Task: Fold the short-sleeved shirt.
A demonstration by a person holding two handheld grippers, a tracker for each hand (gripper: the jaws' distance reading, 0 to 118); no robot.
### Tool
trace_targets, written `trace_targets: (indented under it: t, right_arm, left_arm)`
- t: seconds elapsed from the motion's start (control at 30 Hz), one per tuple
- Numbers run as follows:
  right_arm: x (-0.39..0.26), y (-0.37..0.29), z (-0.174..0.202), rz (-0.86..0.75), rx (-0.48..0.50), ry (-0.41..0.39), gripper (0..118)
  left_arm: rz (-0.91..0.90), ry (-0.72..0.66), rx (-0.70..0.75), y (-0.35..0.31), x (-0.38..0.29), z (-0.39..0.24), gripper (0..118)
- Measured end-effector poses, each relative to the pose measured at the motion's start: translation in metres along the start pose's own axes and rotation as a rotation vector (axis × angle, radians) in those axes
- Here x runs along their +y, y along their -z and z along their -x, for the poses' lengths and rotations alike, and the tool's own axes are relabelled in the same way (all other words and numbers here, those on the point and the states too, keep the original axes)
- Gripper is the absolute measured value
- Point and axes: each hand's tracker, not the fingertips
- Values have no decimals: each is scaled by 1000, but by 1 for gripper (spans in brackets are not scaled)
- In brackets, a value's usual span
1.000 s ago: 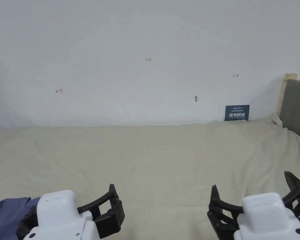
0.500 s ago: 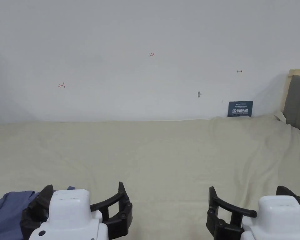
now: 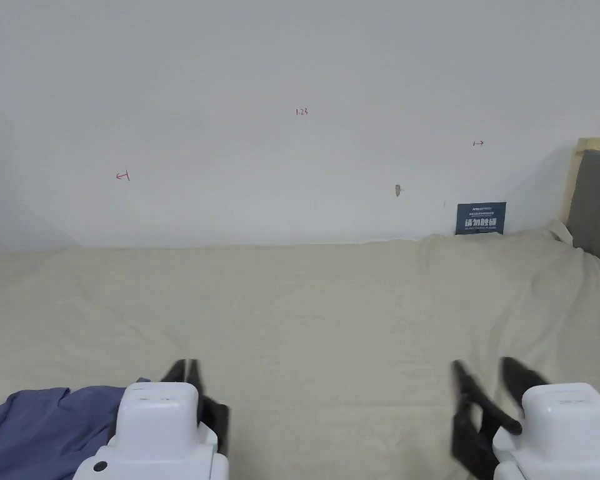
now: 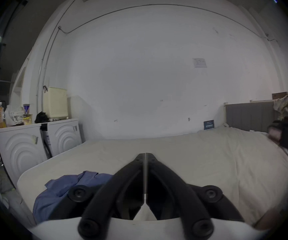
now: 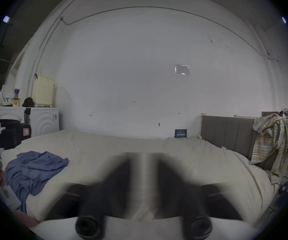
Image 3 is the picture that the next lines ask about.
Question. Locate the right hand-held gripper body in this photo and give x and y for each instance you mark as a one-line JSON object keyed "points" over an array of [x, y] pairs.
{"points": [[565, 435]]}

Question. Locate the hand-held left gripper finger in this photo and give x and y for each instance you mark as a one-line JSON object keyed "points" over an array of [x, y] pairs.
{"points": [[177, 372], [196, 377]]}

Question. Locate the dark blue sign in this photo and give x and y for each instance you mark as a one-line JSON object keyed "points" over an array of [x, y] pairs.
{"points": [[481, 219]]}

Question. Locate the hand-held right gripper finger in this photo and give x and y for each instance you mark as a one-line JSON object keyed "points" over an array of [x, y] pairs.
{"points": [[522, 377], [482, 397]]}

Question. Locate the bed with beige sheet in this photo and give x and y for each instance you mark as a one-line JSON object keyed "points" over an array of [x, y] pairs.
{"points": [[310, 310]]}

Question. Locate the grey padded headboard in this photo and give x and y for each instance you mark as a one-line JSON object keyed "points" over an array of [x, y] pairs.
{"points": [[596, 205]]}

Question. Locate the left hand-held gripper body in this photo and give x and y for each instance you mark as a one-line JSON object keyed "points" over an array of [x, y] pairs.
{"points": [[157, 430]]}

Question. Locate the blue shirt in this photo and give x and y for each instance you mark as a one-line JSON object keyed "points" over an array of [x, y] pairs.
{"points": [[45, 430]]}

